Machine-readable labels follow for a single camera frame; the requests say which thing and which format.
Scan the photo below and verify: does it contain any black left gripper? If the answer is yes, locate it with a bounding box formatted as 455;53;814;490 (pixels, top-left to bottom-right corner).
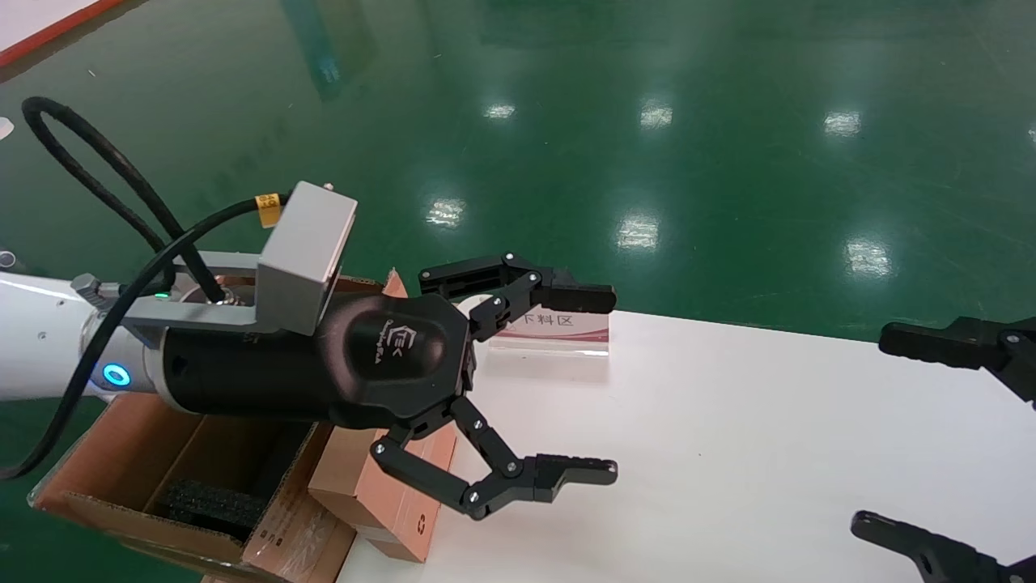
160;253;619;521

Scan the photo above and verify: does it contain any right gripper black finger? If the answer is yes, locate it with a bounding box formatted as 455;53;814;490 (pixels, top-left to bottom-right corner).
850;510;1036;583
879;316;1036;406

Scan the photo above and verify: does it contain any small cardboard box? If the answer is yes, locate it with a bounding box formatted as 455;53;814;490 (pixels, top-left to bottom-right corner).
308;421;460;564

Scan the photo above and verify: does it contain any large open cardboard box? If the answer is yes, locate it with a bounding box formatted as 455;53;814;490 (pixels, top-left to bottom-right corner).
28;267;458;583

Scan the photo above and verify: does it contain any acrylic sign with Chinese text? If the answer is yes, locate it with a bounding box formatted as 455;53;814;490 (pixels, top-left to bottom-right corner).
486;296;610;357

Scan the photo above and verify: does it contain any black foam insert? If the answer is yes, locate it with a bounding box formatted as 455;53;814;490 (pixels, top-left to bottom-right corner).
150;476;270;542

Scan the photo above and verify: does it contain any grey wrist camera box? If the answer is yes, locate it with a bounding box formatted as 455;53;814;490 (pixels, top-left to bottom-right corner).
257;180;359;337

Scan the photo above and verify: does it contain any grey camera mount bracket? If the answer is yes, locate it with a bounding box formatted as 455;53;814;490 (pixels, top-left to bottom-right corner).
120;251;264;349

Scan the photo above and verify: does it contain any black cable with yellow tag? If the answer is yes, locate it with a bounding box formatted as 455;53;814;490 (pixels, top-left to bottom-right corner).
0;192;292;480

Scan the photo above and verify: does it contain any black looped cable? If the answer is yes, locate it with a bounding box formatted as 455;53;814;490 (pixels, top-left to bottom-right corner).
22;96;229;304

